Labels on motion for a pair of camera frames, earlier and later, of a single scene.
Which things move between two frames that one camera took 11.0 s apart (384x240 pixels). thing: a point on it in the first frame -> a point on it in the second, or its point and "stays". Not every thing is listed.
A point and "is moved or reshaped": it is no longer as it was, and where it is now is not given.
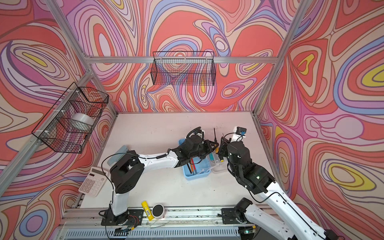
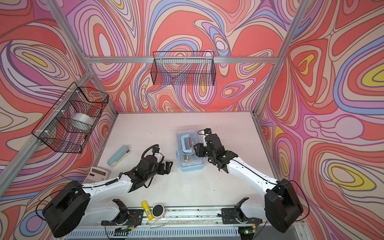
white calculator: x=94 y=181 stays
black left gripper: x=208 y=145 -> x=167 y=168
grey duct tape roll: x=84 y=118 stays
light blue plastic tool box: x=197 y=167 is moved or reshaped
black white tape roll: x=158 y=211 stays
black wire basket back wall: x=184 y=68 stays
